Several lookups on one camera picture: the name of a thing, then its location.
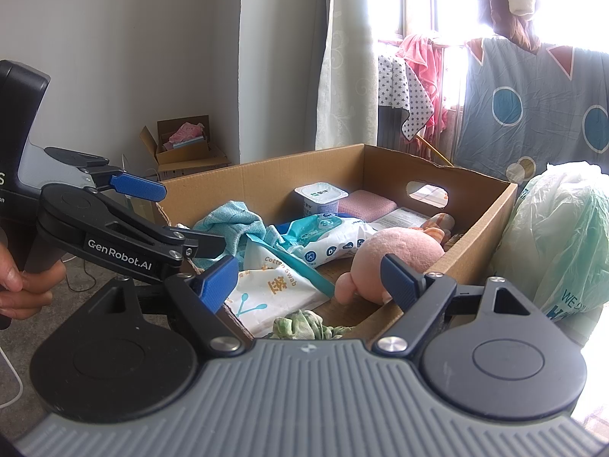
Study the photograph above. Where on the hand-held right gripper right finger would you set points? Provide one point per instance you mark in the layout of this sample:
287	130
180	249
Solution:
402	285

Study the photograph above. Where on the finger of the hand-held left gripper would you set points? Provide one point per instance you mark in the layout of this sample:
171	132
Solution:
138	187
142	252

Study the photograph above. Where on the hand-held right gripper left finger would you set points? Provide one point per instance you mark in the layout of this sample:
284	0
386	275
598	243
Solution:
216	285

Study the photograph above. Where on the pink plush toy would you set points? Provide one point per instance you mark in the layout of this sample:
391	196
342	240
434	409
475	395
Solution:
395	247

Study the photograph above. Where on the blue knitted cloth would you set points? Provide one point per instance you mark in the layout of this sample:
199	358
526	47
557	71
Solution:
228	223

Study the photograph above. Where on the white printed carton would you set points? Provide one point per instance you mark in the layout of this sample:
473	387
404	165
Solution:
399	219

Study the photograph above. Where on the large cardboard box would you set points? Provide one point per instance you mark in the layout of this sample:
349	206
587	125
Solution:
285	166

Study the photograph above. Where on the person's left hand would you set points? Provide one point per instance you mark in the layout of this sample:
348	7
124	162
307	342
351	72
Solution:
24	295

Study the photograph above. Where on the cotton swab packet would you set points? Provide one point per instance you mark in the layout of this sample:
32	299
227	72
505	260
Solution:
271	295

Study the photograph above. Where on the small cardboard box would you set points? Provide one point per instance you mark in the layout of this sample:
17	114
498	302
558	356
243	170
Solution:
190	162

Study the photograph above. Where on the wet wipes pack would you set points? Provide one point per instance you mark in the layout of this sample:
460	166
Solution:
333	243

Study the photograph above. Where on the pink sponge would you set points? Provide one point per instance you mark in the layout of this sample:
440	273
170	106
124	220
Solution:
366	202

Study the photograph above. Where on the green patterned cloth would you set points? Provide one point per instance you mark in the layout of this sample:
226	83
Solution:
299	326

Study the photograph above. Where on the white yogurt cup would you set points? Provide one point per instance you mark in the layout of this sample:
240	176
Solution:
319	202

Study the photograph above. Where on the yellow pole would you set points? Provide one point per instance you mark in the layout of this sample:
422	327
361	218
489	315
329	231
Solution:
433	149

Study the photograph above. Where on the translucent plastic bag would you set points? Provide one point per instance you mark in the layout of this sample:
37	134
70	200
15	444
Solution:
561	247

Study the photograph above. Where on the star print cloth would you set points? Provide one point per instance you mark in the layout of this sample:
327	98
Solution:
409	95

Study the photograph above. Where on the pink clothes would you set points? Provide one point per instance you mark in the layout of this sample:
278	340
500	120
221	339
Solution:
423	57

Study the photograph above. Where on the blue printed bedsheet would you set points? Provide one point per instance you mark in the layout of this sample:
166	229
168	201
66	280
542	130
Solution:
547	104

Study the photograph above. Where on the white curtain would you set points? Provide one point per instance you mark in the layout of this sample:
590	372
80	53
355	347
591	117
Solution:
347	57

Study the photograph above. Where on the brown hanging garment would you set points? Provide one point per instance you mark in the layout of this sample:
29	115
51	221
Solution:
504	24

